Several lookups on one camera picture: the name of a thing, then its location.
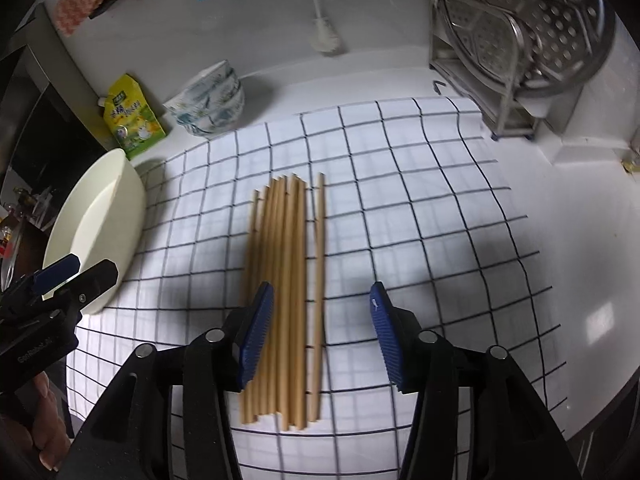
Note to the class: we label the white black checked cloth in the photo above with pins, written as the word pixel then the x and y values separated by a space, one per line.
pixel 414 199

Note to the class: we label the large cream bowl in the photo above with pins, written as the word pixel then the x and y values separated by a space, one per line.
pixel 102 218

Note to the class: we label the person's left hand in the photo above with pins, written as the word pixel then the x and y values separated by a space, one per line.
pixel 48 432

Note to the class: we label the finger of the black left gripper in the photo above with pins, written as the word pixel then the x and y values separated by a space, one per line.
pixel 80 291
pixel 56 274

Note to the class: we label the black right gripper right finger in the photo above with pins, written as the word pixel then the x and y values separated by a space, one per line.
pixel 398 337

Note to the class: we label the steel dish rack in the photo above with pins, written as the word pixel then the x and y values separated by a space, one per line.
pixel 482 51

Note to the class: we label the stacked patterned porcelain bowls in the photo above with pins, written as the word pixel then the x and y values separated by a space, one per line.
pixel 210 103

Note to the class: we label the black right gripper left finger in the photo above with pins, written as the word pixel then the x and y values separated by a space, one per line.
pixel 245 332

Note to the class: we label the white dish brush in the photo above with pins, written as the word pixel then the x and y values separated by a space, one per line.
pixel 325 39

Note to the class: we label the yellow seasoning pouch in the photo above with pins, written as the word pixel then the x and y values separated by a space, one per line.
pixel 129 117

